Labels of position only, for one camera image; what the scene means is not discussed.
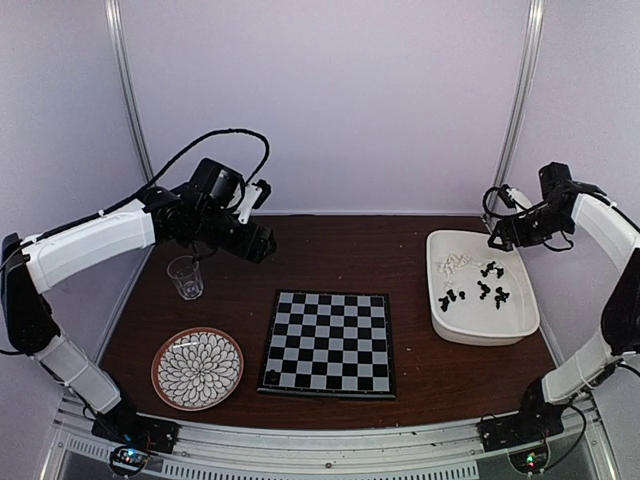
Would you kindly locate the black chess pieces in tub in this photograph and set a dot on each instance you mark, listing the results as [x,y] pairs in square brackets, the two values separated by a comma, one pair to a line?
[482,282]

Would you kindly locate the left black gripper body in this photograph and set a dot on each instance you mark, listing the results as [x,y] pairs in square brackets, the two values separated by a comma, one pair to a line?
[212,227]

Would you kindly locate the white plastic tub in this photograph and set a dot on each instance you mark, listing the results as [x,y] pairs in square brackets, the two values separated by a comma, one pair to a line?
[476,323]

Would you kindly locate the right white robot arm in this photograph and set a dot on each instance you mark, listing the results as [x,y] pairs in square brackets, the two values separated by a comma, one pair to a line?
[616,334]

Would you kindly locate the left aluminium frame post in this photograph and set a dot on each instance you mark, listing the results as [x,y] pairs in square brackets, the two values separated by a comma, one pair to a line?
[118,40]

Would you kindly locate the right aluminium frame post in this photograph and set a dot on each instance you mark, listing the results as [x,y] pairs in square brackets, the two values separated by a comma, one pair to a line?
[528,63]

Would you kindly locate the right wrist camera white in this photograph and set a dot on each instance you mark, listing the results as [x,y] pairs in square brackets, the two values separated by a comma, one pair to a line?
[513,198]

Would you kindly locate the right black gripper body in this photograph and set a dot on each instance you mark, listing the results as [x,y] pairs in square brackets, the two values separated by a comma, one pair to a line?
[549,223]

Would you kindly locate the clear drinking glass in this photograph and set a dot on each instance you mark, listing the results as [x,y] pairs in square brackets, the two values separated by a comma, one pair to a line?
[185,274]

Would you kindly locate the black and grey chessboard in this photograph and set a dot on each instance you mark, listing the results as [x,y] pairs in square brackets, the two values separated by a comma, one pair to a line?
[330,344]

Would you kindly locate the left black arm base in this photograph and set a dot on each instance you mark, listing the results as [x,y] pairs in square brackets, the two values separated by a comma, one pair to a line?
[138,431]

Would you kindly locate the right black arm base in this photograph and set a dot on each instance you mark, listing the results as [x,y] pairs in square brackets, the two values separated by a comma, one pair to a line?
[497,433]

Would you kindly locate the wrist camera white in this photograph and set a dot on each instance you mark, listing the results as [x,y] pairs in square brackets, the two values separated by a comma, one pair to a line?
[254,196]
[513,198]

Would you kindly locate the pile of white chess pieces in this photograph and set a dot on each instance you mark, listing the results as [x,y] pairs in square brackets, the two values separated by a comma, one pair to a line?
[452,264]

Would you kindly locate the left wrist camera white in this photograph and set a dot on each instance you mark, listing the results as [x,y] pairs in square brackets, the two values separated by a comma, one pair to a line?
[254,196]

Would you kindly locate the floral patterned plate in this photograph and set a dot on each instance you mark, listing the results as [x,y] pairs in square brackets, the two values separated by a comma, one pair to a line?
[197,369]

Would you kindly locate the aluminium frame post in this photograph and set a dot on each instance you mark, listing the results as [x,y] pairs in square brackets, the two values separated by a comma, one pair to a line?
[118,40]
[528,63]

